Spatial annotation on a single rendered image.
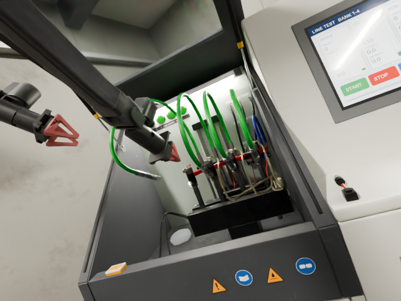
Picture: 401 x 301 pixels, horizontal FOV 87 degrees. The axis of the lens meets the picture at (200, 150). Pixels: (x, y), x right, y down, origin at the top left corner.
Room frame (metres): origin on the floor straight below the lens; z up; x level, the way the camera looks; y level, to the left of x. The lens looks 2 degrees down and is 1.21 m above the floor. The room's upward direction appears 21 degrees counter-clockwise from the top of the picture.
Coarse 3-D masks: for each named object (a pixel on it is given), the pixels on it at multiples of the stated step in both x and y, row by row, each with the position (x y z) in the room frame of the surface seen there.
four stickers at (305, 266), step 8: (312, 256) 0.43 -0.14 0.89; (296, 264) 0.44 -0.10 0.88; (304, 264) 0.43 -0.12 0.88; (312, 264) 0.43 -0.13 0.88; (240, 272) 0.47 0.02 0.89; (248, 272) 0.46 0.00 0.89; (264, 272) 0.46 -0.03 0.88; (272, 272) 0.45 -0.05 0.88; (280, 272) 0.45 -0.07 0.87; (304, 272) 0.43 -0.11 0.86; (312, 272) 0.43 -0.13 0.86; (208, 280) 0.49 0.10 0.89; (216, 280) 0.49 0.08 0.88; (240, 280) 0.47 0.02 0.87; (248, 280) 0.47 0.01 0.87; (272, 280) 0.45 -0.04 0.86; (280, 280) 0.45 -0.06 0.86; (216, 288) 0.49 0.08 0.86; (224, 288) 0.48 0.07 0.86
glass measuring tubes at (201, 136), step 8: (216, 120) 0.95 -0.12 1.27; (200, 128) 1.00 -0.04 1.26; (208, 128) 0.99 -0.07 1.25; (216, 128) 0.98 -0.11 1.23; (200, 136) 0.98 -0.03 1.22; (224, 136) 0.96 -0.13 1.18; (200, 144) 1.01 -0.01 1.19; (208, 144) 1.00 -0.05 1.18; (224, 144) 0.98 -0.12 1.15; (208, 152) 0.99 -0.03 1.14; (224, 168) 0.99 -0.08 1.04; (224, 184) 1.00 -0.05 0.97; (232, 184) 0.98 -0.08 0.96
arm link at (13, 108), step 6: (6, 96) 0.58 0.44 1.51; (12, 96) 0.59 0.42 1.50; (0, 102) 0.55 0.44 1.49; (6, 102) 0.56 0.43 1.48; (12, 102) 0.60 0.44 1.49; (18, 102) 0.59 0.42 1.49; (0, 108) 0.55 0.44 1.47; (6, 108) 0.55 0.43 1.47; (12, 108) 0.56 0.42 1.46; (18, 108) 0.57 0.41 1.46; (0, 114) 0.55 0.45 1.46; (6, 114) 0.55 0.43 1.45; (12, 114) 0.56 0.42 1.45; (0, 120) 0.56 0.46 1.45; (6, 120) 0.56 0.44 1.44; (12, 120) 0.56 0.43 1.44
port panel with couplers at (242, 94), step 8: (240, 88) 0.95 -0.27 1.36; (248, 88) 0.94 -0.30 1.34; (224, 96) 0.97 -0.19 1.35; (240, 96) 0.95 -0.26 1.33; (248, 96) 0.94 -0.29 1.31; (224, 104) 0.97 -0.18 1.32; (232, 104) 0.96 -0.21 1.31; (248, 104) 0.95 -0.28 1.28; (248, 112) 0.95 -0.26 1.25; (256, 112) 0.94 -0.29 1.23; (232, 120) 0.97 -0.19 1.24; (248, 120) 0.95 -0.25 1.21; (240, 128) 0.96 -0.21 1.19; (240, 136) 0.97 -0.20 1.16; (264, 144) 0.94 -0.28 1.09
